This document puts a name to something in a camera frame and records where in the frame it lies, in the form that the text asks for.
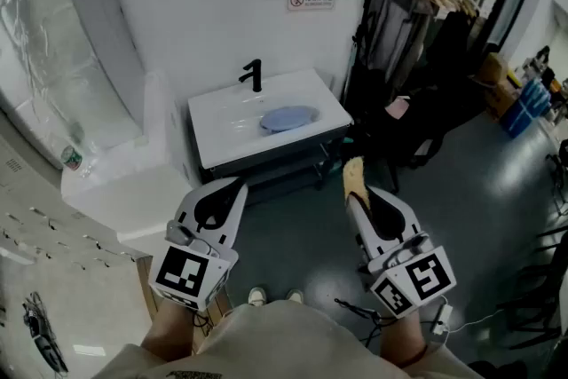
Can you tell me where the no-smoking wall sign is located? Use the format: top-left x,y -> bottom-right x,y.
287,0 -> 337,12

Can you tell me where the plastic-wrapped white appliance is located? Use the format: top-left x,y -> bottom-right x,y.
0,0 -> 148,170

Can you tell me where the red string bracelet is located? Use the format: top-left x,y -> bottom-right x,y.
398,343 -> 430,368

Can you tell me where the blue bottle pack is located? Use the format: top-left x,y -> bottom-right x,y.
501,77 -> 552,139

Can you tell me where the brown cardboard box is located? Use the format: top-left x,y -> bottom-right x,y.
477,51 -> 510,86

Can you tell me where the person's left forearm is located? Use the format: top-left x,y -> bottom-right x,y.
140,296 -> 200,363

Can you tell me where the black hanging garment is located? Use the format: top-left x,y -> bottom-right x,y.
425,11 -> 477,88

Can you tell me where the white ceramic sink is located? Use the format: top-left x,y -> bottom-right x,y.
186,67 -> 354,170

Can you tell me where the black faucet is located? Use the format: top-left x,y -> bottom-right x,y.
238,59 -> 264,93

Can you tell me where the white box-shaped fixture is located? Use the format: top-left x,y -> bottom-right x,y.
59,69 -> 199,237

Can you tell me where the black office chair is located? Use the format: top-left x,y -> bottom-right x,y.
366,70 -> 487,194

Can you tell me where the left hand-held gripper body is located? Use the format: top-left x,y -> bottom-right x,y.
148,220 -> 241,312

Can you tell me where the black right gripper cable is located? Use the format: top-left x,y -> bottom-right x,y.
334,297 -> 403,348

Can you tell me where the black device with cables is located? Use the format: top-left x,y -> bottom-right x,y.
21,290 -> 70,375

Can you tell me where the white power adapter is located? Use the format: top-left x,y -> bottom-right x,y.
432,303 -> 454,336

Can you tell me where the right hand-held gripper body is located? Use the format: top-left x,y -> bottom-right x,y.
367,229 -> 457,320

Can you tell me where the person's right forearm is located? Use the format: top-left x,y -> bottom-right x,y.
379,309 -> 430,368

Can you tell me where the yellow sponge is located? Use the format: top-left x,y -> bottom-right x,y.
343,157 -> 372,209

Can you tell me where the grey hanging garment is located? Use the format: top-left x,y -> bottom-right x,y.
367,0 -> 430,75

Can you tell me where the dark sink cabinet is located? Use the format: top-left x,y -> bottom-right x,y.
199,126 -> 354,208

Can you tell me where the person's left shoe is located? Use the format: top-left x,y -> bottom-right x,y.
247,287 -> 268,308

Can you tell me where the pink round item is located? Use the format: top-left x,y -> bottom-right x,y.
384,95 -> 412,119

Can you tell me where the person's beige shirt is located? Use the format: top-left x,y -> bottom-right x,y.
91,300 -> 485,379

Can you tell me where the big blue plate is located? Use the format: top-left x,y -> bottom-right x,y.
259,105 -> 320,135

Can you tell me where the white drawer cabinet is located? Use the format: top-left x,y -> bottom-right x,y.
0,132 -> 154,379

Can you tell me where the black metal chair frame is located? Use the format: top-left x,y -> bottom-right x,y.
495,225 -> 568,352

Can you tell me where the green-label plastic bottle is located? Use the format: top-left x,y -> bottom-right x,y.
60,122 -> 86,171

